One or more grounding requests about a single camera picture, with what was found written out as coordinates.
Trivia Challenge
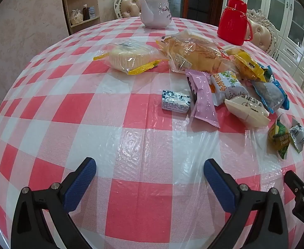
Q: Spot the blue snack packet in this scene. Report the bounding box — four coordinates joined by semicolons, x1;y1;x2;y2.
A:
251;66;290;114

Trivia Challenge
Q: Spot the yellow snack packet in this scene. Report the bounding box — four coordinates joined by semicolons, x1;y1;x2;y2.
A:
231;50;269;82

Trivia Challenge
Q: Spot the dark glass door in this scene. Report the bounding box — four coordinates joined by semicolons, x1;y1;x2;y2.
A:
145;0;217;25

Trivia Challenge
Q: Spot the small blue white packet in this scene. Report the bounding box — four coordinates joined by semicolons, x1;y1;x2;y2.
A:
162;89;192;113

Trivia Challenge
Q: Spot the brown glass bottle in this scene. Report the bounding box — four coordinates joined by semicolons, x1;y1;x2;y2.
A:
82;4;91;21

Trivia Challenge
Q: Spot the pink snack packet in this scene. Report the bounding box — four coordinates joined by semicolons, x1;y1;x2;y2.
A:
185;70;220;128

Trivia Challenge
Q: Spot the white plastic bag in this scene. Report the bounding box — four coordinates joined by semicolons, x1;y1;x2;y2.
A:
69;9;84;24

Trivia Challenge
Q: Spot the red thermos jug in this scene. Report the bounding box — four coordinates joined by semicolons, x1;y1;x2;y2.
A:
217;0;254;46

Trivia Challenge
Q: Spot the large bread clear bag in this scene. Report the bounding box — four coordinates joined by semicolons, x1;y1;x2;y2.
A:
165;35;239;74

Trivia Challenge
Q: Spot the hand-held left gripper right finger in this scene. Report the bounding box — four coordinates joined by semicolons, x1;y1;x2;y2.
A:
203;158;289;249

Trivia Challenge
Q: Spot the white green snack packet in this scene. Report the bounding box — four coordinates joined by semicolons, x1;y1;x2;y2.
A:
210;71;250;107

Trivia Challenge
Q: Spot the small grey snack packet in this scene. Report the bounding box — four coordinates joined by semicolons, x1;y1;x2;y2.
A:
288;117;304;153

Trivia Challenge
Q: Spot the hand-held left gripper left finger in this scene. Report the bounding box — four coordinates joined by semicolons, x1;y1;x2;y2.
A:
10;157;98;249

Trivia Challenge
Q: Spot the round cake yellow-ended packet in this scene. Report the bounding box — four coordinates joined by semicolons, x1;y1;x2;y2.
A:
93;38;168;76

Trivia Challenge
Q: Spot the wooden corner shelf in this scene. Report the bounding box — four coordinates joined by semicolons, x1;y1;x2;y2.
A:
61;0;101;35

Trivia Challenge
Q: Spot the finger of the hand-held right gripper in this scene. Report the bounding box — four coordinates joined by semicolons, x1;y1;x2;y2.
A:
284;170;304;195

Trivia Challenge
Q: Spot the white floral teapot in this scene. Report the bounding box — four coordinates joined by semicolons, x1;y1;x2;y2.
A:
140;0;172;29

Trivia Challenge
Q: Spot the pink white checked tablecloth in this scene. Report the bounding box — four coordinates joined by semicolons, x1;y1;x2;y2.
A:
0;16;304;249

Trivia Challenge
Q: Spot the cream pointed snack packet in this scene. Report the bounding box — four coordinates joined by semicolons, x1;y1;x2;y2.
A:
224;95;271;128

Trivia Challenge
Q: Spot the white glass-door cabinet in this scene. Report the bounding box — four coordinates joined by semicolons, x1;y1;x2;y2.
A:
223;0;304;76

